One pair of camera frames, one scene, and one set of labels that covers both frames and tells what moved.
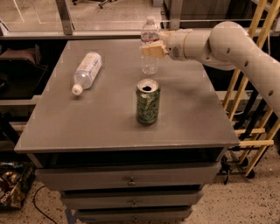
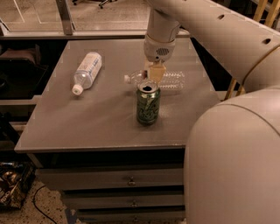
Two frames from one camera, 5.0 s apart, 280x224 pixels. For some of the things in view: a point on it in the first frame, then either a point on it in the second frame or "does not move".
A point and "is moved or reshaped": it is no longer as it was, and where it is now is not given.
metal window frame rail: [64, 29] does not move
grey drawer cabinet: [122, 147] does not move
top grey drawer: [127, 177] does not move
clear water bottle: [150, 32] is moved or reshaped
